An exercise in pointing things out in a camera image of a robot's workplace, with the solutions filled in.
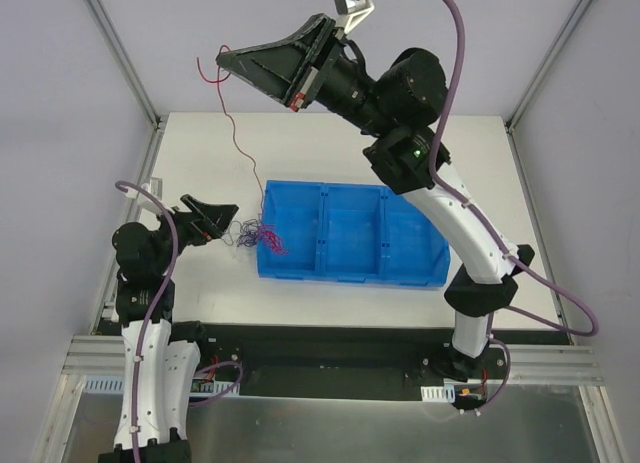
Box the red cable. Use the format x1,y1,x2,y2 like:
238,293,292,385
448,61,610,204
196,45,291,257

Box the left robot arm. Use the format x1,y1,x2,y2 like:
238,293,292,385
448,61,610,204
98,180,244,462

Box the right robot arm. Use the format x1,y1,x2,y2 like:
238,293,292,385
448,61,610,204
217,14,534,381

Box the blue three-compartment bin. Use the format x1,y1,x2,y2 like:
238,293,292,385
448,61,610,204
257,180,451,288

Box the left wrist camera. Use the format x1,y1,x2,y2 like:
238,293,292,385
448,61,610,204
136,177,165,215

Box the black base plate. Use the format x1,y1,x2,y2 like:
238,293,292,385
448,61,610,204
154,322,511,399

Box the aluminium frame rail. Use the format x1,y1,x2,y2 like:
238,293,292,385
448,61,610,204
62,335,604,386

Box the left aluminium corner post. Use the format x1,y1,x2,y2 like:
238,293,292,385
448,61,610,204
83,0,162,129

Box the aluminium corner post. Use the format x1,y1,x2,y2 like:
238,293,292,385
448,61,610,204
83,0,162,129
505,0,596,134

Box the left white cable duct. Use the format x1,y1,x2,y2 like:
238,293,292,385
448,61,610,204
84,376,241,398

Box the white cable duct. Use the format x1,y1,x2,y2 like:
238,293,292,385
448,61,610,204
84,376,241,398
420,384,456,404

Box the right aluminium corner post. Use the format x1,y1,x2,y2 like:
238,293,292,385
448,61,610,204
505,0,596,134

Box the right white cable duct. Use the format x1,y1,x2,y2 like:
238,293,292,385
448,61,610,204
420,384,456,404

